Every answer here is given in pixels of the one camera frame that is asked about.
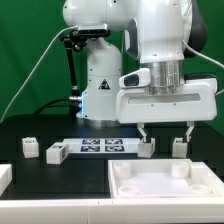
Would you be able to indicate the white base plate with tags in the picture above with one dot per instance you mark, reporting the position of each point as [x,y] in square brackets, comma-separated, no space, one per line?
[102,145]

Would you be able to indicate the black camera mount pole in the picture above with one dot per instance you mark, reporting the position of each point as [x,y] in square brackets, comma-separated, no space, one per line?
[71,80]

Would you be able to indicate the white left obstacle wall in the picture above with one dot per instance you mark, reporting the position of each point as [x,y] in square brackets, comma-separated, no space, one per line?
[5,176]

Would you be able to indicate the white square tabletop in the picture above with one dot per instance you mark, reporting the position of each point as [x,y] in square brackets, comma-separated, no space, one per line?
[162,178]

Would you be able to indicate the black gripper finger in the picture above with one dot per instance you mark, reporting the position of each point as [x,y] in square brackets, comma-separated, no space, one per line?
[142,131]
[190,128]

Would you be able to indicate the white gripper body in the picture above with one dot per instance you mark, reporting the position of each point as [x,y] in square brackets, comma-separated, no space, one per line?
[192,101]

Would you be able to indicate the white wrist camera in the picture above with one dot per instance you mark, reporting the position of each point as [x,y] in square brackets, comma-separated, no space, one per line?
[137,79]

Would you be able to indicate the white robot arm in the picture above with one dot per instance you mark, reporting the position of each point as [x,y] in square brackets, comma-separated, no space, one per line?
[135,55]

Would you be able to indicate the grey mounted camera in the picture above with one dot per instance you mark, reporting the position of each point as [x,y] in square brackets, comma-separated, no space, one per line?
[100,30]

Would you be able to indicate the white front obstacle wall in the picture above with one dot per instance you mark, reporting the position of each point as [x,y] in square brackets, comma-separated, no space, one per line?
[112,211]

